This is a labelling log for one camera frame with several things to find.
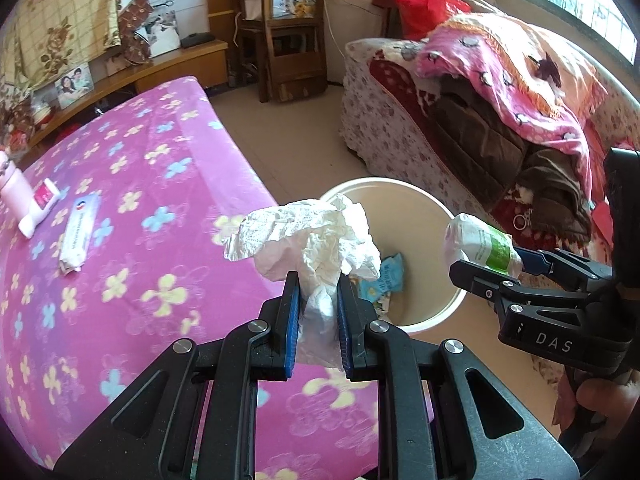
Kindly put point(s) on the framed photo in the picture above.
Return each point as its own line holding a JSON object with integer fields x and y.
{"x": 74, "y": 85}

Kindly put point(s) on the blue plastic packet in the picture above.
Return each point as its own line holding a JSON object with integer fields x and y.
{"x": 382, "y": 277}

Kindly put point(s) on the floral covered sofa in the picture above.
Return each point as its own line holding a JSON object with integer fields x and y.
{"x": 390, "y": 120}

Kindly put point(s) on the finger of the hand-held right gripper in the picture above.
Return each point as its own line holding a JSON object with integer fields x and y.
{"x": 560, "y": 262}
{"x": 480, "y": 280}

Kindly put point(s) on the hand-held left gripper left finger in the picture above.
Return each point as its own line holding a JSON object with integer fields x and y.
{"x": 294, "y": 330}

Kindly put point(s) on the white round bin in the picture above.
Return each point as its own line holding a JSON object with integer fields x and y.
{"x": 425, "y": 220}

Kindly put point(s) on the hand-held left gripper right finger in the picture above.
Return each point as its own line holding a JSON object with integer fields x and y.
{"x": 343, "y": 330}

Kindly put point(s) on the brown coat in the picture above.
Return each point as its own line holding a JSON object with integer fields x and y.
{"x": 480, "y": 140}

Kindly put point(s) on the wooden chair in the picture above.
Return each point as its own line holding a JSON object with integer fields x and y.
{"x": 290, "y": 55}

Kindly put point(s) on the black device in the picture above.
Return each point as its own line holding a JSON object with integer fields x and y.
{"x": 196, "y": 40}

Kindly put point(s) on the red floral blanket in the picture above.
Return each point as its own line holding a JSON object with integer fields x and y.
{"x": 400, "y": 85}

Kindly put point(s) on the purple floral bed blanket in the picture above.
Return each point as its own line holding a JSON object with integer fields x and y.
{"x": 150, "y": 185}

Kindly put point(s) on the white and green wrapper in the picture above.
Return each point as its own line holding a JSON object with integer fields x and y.
{"x": 480, "y": 242}

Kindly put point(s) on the white and blue tissue pack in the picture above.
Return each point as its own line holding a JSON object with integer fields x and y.
{"x": 80, "y": 232}

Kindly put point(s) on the pink bottle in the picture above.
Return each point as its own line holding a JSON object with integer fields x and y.
{"x": 15, "y": 195}

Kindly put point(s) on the red plastic bag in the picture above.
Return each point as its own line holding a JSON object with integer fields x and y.
{"x": 425, "y": 12}

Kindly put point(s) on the pink and orange blanket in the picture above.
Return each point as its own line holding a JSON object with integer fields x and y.
{"x": 505, "y": 75}

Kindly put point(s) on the red and white small box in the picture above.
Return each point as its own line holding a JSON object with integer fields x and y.
{"x": 45, "y": 195}

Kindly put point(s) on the window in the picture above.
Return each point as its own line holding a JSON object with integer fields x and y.
{"x": 575, "y": 0}

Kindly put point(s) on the wooden cabinet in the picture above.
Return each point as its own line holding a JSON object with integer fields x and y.
{"x": 165, "y": 65}

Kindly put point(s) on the white printed paper bag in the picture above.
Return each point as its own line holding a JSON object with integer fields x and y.
{"x": 162, "y": 35}

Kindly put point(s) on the person's right hand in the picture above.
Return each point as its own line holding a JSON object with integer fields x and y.
{"x": 610, "y": 402}

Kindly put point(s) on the yellow floral patchwork cloth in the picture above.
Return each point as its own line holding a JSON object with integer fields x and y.
{"x": 65, "y": 15}

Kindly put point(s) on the white tissue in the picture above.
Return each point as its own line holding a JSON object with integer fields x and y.
{"x": 310, "y": 245}

